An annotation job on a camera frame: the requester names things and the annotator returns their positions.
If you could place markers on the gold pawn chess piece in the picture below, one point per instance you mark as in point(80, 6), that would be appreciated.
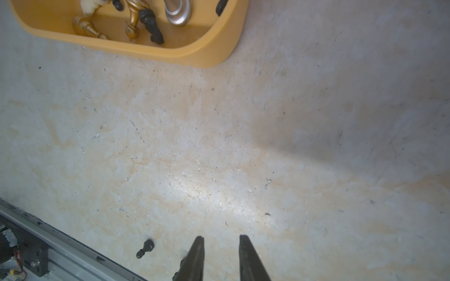
point(84, 26)
point(134, 7)

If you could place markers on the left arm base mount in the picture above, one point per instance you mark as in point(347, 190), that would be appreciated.
point(27, 254)

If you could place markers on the silver rook chess piece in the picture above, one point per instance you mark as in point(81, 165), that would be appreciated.
point(178, 12)

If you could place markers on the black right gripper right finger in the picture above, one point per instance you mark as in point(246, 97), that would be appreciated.
point(251, 267)

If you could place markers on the cream knight chess piece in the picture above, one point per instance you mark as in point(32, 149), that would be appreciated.
point(90, 6)

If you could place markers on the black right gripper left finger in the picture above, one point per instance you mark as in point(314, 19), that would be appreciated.
point(192, 269)

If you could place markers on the yellow plastic storage box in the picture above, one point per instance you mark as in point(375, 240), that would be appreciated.
point(141, 29)

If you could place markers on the aluminium rail frame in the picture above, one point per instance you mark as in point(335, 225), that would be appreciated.
point(69, 259)

